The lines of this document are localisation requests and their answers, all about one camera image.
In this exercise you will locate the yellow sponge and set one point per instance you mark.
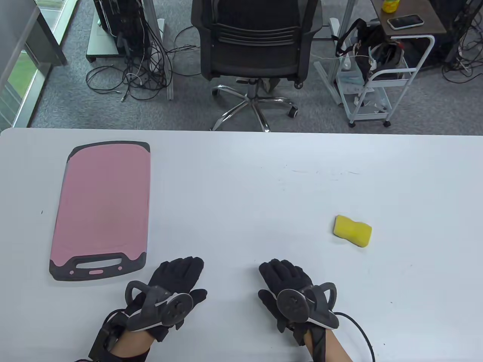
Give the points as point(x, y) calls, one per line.
point(353, 230)

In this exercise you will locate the person's right hand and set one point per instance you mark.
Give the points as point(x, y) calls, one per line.
point(285, 273)

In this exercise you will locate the black office chair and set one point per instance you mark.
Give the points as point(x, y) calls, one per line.
point(256, 49)

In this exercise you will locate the silver metal desk leg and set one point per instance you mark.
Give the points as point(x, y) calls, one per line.
point(328, 81)

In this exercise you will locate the pink cutting board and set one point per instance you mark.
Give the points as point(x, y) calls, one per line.
point(102, 203)

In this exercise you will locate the grey left hand controller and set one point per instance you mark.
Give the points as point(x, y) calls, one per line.
point(169, 309)

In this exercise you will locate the black bag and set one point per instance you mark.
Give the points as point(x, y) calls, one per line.
point(371, 37)

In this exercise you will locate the blue packet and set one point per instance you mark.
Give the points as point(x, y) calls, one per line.
point(351, 79)

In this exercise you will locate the glass window panel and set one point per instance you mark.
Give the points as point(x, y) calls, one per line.
point(22, 75)

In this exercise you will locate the grey hand controller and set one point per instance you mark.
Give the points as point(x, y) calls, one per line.
point(292, 303)
point(169, 309)

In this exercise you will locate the grey metal base plate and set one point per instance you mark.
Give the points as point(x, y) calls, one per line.
point(100, 43)

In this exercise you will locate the white desk leg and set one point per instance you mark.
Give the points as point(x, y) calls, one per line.
point(150, 11)

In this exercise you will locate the black computer tower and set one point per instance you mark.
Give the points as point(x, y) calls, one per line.
point(124, 22)

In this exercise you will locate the white smartphone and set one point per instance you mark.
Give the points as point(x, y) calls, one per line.
point(405, 22)

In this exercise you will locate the yellow bottle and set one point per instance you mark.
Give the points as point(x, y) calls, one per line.
point(390, 5)

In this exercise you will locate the white cart with brown top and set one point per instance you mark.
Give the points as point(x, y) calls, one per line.
point(419, 30)

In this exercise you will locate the person's left hand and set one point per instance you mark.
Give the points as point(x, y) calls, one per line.
point(177, 271)

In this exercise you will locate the grey right hand controller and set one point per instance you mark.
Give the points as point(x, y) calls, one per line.
point(292, 303)

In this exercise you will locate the person's right forearm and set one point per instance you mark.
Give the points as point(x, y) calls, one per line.
point(336, 348)

